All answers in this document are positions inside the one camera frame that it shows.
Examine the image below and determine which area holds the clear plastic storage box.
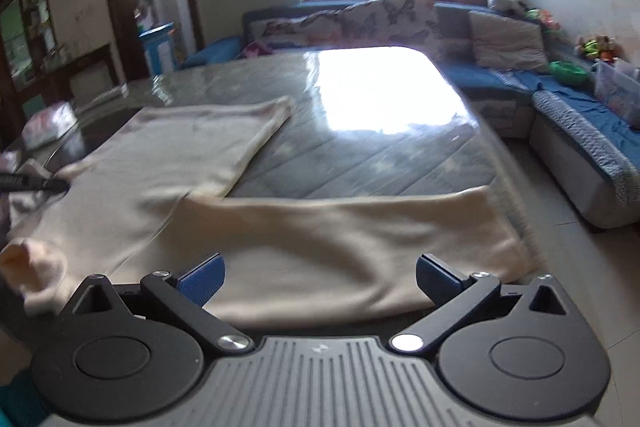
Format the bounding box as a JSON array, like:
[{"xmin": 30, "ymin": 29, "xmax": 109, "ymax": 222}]
[{"xmin": 591, "ymin": 57, "xmax": 640, "ymax": 131}]

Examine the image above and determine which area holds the colourful plush toy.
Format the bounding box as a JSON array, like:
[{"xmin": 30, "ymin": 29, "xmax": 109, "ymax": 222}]
[{"xmin": 524, "ymin": 7, "xmax": 562, "ymax": 32}]

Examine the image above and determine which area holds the blue sofa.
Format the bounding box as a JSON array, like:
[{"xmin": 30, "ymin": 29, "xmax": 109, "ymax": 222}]
[{"xmin": 180, "ymin": 0, "xmax": 640, "ymax": 230}]

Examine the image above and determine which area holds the cream knit sweater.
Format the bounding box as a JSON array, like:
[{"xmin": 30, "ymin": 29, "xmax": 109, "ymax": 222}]
[{"xmin": 0, "ymin": 96, "xmax": 543, "ymax": 329}]

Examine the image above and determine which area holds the grey quilted table cover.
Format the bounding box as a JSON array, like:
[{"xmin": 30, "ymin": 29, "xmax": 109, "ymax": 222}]
[{"xmin": 75, "ymin": 47, "xmax": 506, "ymax": 202}]

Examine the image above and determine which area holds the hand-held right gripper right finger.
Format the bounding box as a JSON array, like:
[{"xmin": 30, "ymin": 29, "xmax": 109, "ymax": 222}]
[{"xmin": 390, "ymin": 253, "xmax": 583, "ymax": 354}]

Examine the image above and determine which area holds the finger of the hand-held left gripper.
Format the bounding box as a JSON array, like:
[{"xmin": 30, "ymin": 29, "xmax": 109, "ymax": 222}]
[{"xmin": 0, "ymin": 173, "xmax": 69, "ymax": 194}]

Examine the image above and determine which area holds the grey cushion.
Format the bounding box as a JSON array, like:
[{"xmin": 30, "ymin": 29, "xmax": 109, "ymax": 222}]
[{"xmin": 467, "ymin": 9, "xmax": 551, "ymax": 74}]

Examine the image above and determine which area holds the bear plush toy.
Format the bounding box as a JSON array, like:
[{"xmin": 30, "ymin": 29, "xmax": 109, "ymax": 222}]
[{"xmin": 574, "ymin": 34, "xmax": 620, "ymax": 64}]

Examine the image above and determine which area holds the butterfly print cushion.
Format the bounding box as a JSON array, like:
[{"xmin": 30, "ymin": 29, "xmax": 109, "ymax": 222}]
[
  {"xmin": 339, "ymin": 0, "xmax": 437, "ymax": 55},
  {"xmin": 249, "ymin": 8, "xmax": 351, "ymax": 48}
]

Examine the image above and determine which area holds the blue plastic stool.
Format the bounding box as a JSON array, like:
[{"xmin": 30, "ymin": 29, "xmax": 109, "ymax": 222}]
[{"xmin": 138, "ymin": 23, "xmax": 182, "ymax": 76}]

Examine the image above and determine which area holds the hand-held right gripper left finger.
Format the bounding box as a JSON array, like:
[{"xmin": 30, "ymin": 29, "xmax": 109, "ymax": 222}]
[{"xmin": 60, "ymin": 252, "xmax": 256, "ymax": 355}]

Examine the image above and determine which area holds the round black cooktop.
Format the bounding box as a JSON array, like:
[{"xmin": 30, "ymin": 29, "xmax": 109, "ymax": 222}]
[{"xmin": 37, "ymin": 104, "xmax": 147, "ymax": 175}]

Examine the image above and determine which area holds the teal cloth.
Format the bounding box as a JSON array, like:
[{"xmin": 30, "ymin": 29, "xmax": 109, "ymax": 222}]
[{"xmin": 0, "ymin": 369, "xmax": 48, "ymax": 427}]

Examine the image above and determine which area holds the pink cloth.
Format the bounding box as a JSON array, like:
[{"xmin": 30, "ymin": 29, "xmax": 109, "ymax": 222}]
[{"xmin": 239, "ymin": 40, "xmax": 277, "ymax": 59}]

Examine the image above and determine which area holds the pink and white plastic bag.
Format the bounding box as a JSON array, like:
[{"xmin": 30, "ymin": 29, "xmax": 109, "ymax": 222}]
[{"xmin": 22, "ymin": 102, "xmax": 79, "ymax": 148}]

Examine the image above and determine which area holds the wooden display cabinet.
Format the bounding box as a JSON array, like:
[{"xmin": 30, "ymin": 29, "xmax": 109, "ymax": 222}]
[{"xmin": 0, "ymin": 0, "xmax": 126, "ymax": 118}]

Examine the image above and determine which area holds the green bowl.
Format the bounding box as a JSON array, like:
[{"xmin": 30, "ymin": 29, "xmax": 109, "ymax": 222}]
[{"xmin": 548, "ymin": 61, "xmax": 591, "ymax": 86}]

